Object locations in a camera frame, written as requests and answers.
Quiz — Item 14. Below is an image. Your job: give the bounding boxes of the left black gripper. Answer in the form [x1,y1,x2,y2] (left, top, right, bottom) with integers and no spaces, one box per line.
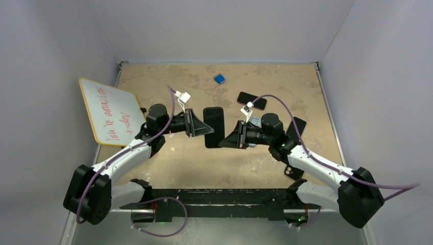
[159,109,213,137]

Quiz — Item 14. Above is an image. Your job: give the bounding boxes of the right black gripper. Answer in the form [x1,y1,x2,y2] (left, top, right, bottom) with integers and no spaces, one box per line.
[220,120,273,150]

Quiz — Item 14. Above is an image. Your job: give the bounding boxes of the black phone with camera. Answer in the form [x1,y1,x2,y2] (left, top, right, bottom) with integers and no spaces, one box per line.
[203,107,225,149]

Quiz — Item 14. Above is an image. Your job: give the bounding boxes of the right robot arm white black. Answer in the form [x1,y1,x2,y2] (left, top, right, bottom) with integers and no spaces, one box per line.
[219,113,385,228]

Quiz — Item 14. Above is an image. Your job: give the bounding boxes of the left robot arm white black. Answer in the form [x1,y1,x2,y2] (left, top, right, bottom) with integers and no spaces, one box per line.
[63,104,214,225]

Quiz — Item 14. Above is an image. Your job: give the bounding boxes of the light blue phone case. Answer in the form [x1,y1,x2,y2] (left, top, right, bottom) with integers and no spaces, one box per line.
[249,117,261,148]

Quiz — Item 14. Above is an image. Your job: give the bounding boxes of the black phone near top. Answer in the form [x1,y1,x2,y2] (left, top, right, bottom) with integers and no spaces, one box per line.
[236,92,267,111]

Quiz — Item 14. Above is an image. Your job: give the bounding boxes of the black phone right side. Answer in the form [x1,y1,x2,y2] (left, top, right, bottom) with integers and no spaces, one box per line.
[286,117,307,144]

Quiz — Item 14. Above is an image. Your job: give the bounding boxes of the black phone case right edge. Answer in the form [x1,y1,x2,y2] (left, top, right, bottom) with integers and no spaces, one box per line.
[284,165,304,180]

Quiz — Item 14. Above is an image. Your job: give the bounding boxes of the blue eraser block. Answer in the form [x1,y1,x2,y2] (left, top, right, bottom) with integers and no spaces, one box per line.
[213,74,226,84]

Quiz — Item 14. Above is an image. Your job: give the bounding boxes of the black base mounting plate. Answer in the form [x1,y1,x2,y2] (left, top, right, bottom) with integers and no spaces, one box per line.
[120,188,318,222]

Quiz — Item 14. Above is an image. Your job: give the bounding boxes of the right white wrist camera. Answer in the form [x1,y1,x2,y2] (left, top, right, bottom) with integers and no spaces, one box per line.
[240,102,254,123]

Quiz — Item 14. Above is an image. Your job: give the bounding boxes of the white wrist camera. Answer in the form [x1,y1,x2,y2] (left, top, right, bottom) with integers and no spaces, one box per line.
[175,90,191,113]
[240,102,254,123]

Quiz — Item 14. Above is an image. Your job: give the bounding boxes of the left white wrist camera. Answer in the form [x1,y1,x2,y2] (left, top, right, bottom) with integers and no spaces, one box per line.
[175,90,191,113]

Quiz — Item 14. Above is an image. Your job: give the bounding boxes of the white whiteboard yellow frame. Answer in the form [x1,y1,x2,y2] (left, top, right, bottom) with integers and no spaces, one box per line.
[79,78,145,146]

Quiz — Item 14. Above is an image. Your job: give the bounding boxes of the aluminium frame rail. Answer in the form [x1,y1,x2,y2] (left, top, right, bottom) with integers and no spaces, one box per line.
[61,209,376,244]

